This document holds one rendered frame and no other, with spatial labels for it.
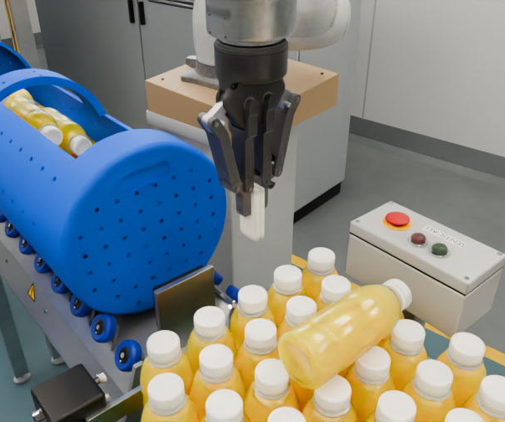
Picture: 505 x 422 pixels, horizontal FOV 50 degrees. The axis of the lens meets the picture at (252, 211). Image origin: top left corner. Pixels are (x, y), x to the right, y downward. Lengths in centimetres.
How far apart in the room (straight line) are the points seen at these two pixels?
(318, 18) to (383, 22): 232
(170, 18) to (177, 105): 158
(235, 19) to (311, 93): 96
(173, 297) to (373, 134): 319
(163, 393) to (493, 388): 35
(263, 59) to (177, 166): 31
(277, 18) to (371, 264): 44
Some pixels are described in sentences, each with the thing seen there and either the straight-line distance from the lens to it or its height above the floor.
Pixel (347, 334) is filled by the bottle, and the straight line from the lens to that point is 60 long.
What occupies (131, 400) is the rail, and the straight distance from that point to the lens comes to 76.
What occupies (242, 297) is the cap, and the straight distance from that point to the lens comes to 72.
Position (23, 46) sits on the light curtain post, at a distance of 216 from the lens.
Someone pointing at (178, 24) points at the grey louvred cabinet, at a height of 93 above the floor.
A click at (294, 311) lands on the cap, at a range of 70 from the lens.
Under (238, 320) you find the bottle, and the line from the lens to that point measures 73.
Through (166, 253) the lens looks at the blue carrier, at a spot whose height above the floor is 104.
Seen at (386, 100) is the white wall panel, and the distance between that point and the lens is 379.
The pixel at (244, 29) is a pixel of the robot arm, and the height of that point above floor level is 143.
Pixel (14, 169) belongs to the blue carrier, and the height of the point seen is 117.
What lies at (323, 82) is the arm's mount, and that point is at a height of 109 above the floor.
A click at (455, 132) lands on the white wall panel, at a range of 364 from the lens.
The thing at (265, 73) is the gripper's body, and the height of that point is 138.
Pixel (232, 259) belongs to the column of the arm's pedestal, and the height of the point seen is 62.
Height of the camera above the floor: 154
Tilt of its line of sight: 31 degrees down
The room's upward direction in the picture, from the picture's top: straight up
